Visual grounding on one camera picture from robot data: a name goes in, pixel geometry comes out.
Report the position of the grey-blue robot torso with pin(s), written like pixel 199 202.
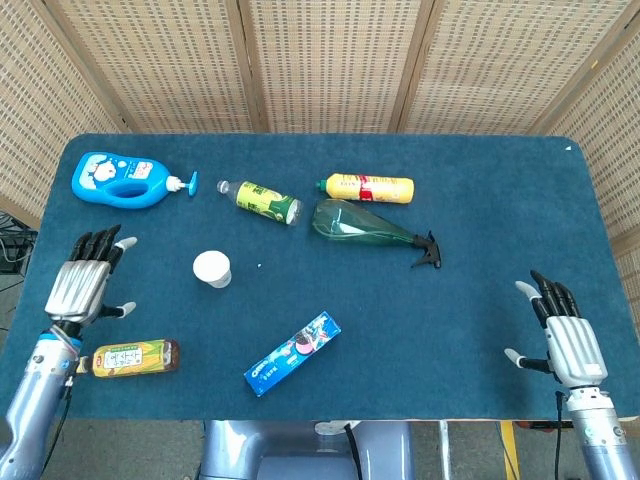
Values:
pixel 295 450

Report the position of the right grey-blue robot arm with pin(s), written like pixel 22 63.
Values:
pixel 602 435

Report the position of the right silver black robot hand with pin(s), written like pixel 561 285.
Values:
pixel 575 345

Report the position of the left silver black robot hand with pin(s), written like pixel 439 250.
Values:
pixel 80 285

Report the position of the woven bamboo folding screen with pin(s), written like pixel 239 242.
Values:
pixel 330 60

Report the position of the blue felt table cover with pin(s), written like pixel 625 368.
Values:
pixel 450 310

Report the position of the white floral paper cup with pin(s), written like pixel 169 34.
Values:
pixel 210 266

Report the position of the blue detergent pump bottle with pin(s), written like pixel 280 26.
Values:
pixel 97 172

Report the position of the green transparent spray bottle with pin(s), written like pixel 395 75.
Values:
pixel 350 225

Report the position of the blue Oreo cookie box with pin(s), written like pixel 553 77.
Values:
pixel 295 352

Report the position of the green label tea bottle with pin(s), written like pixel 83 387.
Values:
pixel 262 202

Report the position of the yellow plastic bottle red label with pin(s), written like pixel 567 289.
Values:
pixel 370 188

